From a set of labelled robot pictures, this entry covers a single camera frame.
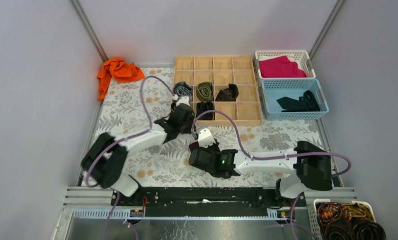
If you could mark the white basket of ties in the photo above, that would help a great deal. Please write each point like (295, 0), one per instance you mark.
(312, 212)

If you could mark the dark brown patterned rolled tie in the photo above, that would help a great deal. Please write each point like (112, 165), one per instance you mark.
(228, 94)

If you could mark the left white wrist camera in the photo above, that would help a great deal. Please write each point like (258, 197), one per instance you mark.
(181, 100)

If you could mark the wooden compartment tray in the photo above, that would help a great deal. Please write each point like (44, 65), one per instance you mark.
(221, 71)

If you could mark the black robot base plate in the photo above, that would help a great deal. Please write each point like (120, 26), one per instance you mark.
(182, 198)

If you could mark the perforated metal cable rail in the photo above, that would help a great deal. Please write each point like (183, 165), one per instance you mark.
(196, 213)

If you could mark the olive green rolled tie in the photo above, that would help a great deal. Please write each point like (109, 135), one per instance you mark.
(204, 91)

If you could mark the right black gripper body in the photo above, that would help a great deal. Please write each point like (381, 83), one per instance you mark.
(212, 148)

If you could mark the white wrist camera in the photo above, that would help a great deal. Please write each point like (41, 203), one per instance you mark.
(204, 137)
(181, 100)

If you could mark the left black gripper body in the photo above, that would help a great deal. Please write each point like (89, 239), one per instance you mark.
(181, 110)

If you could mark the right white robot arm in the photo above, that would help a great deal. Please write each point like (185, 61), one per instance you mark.
(307, 166)

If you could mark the floral table mat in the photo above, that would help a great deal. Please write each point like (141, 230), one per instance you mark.
(128, 107)

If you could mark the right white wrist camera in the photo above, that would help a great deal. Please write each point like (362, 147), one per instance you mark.
(204, 137)

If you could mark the blue plastic basket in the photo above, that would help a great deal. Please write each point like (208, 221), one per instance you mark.
(273, 89)

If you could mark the dark green tie in basket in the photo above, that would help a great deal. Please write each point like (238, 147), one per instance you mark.
(305, 103)

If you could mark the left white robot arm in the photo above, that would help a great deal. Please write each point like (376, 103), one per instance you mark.
(106, 158)

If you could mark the magenta cloth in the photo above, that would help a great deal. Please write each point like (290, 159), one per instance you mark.
(280, 67)

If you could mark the black rolled tie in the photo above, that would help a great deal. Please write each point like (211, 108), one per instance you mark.
(203, 107)

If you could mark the grey blue rolled tie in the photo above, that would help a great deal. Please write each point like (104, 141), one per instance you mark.
(182, 89)

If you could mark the orange cloth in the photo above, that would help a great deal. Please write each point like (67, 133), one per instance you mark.
(117, 69)

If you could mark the red navy striped tie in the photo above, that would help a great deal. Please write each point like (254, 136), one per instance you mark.
(214, 148)

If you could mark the white plastic basket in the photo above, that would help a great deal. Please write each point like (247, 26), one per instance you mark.
(301, 57)

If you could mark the orange black patterned tie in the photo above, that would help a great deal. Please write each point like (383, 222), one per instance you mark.
(346, 221)

